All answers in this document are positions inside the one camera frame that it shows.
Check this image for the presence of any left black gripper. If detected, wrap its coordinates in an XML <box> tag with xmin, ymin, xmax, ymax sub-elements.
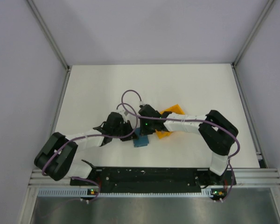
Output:
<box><xmin>112</xmin><ymin>120</ymin><xmax>139</xmax><ymax>142</ymax></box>

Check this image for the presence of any blue leather card holder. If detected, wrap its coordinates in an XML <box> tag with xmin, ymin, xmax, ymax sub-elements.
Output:
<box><xmin>133</xmin><ymin>127</ymin><xmax>149</xmax><ymax>147</ymax></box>

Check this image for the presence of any orange plastic card stand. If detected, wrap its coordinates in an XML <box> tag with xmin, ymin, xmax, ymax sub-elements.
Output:
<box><xmin>156</xmin><ymin>104</ymin><xmax>185</xmax><ymax>139</ymax></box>

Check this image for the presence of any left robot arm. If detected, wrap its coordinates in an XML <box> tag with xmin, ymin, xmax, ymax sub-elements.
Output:
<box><xmin>34</xmin><ymin>112</ymin><xmax>137</xmax><ymax>185</ymax></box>

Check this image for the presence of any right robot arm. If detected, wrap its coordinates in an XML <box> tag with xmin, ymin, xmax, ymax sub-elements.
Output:
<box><xmin>138</xmin><ymin>104</ymin><xmax>238</xmax><ymax>185</ymax></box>

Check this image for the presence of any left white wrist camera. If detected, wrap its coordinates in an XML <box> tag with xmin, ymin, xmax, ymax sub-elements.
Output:
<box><xmin>120</xmin><ymin>110</ymin><xmax>128</xmax><ymax>123</ymax></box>

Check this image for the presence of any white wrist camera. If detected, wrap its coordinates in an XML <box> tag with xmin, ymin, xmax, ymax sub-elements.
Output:
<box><xmin>139</xmin><ymin>100</ymin><xmax>147</xmax><ymax>108</ymax></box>
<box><xmin>120</xmin><ymin>110</ymin><xmax>128</xmax><ymax>123</ymax></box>

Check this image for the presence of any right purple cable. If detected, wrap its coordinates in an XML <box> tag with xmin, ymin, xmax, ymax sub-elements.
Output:
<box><xmin>121</xmin><ymin>90</ymin><xmax>240</xmax><ymax>203</ymax></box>

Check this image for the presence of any purple cable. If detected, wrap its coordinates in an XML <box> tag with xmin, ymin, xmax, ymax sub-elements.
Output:
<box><xmin>121</xmin><ymin>90</ymin><xmax>240</xmax><ymax>203</ymax></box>
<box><xmin>41</xmin><ymin>103</ymin><xmax>139</xmax><ymax>203</ymax></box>

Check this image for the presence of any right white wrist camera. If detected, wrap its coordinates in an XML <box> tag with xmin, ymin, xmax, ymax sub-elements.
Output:
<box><xmin>139</xmin><ymin>100</ymin><xmax>147</xmax><ymax>108</ymax></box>

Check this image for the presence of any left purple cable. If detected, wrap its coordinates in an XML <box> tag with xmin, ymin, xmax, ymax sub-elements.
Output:
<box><xmin>41</xmin><ymin>103</ymin><xmax>139</xmax><ymax>203</ymax></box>

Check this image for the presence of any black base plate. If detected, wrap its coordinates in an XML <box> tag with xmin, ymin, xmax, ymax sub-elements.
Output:
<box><xmin>70</xmin><ymin>166</ymin><xmax>236</xmax><ymax>194</ymax></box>

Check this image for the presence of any grey cable duct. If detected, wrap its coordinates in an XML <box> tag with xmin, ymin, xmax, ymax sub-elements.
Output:
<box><xmin>37</xmin><ymin>188</ymin><xmax>213</xmax><ymax>198</ymax></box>

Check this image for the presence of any aluminium frame rail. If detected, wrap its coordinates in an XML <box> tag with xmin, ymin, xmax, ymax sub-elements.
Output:
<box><xmin>28</xmin><ymin>169</ymin><xmax>280</xmax><ymax>187</ymax></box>

